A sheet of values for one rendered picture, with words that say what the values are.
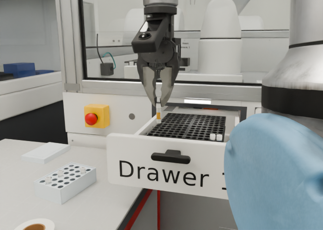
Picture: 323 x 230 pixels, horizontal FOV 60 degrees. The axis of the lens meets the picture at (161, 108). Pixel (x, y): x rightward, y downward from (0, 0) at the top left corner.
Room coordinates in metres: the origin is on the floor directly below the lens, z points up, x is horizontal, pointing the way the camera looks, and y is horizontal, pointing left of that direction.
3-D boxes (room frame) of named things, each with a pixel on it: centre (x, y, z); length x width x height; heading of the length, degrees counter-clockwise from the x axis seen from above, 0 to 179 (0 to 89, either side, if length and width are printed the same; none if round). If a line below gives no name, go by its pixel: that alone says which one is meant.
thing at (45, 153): (0.85, 0.37, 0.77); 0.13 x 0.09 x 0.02; 162
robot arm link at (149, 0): (0.63, 0.00, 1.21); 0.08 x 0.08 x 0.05
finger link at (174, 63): (0.61, -0.01, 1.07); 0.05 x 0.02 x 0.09; 74
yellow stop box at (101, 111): (0.90, 0.22, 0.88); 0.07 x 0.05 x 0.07; 75
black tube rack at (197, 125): (0.72, -0.08, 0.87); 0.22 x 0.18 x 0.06; 165
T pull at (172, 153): (0.50, -0.02, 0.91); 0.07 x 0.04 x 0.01; 75
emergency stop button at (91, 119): (0.87, 0.22, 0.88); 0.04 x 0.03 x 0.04; 75
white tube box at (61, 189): (0.63, 0.23, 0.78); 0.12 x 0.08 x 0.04; 154
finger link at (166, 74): (0.63, -0.02, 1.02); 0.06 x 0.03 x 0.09; 164
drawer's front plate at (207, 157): (0.52, -0.03, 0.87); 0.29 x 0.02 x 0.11; 75
